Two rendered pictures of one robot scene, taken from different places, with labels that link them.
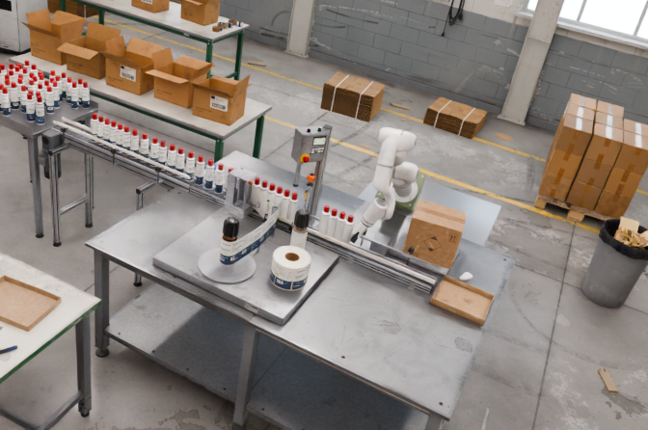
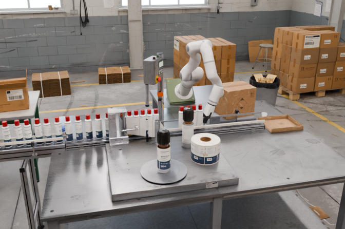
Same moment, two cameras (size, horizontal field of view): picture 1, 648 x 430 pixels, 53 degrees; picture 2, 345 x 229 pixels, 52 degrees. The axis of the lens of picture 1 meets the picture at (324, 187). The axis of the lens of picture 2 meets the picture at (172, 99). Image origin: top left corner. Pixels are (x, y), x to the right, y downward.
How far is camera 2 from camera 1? 2.08 m
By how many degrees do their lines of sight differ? 32
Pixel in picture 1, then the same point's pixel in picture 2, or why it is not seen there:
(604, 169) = (217, 62)
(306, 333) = (254, 179)
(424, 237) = (236, 101)
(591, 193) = not seen: hidden behind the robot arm
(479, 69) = (109, 47)
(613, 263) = (266, 96)
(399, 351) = (300, 159)
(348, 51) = (22, 64)
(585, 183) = not seen: hidden behind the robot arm
